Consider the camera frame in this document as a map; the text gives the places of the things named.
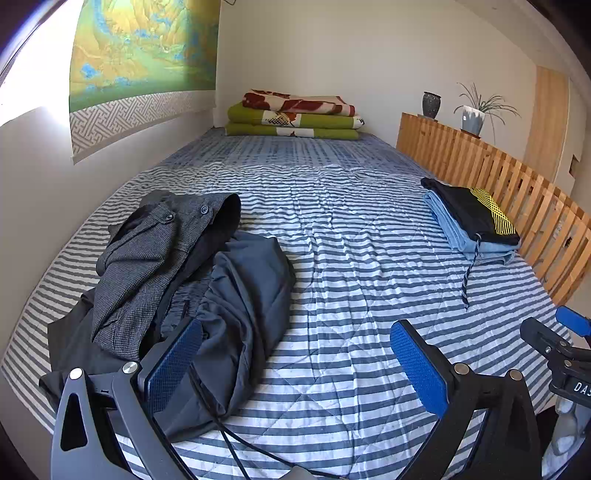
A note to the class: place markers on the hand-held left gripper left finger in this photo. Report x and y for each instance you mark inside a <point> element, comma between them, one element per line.
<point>178,367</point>

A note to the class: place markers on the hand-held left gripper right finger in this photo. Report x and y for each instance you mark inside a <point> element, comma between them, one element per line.
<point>418,369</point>

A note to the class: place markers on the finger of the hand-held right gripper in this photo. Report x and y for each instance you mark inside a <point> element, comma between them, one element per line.
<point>575,321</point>
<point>545,337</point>

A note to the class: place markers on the dark blue-grey garment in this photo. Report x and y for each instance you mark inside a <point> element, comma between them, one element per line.
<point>251,286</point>

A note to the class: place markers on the grey checked button shirt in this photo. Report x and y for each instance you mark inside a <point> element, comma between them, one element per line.
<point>143,258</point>

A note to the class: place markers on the folded light blue jeans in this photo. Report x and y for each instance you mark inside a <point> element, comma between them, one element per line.
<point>455,228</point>

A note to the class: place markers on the striped bed quilt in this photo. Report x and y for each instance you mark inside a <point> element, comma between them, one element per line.
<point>360,240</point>

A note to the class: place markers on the light wooden panel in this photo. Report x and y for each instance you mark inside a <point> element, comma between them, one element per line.
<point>551,120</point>

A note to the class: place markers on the potted spider plant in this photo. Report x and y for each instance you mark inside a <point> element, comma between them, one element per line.
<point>475,115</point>

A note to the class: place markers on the dark speckled vase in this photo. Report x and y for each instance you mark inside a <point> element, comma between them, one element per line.
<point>431,104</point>

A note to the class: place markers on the green folded blanket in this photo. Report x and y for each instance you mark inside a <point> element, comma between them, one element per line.
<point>323,123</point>

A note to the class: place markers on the red floral folded blanket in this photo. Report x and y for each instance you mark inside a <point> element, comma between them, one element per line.
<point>300,104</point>

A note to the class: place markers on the wooden slatted bed rail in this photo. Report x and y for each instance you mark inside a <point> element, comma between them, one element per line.
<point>498,170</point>

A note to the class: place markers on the landscape wall poster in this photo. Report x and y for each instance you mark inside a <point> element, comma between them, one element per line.
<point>138,64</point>

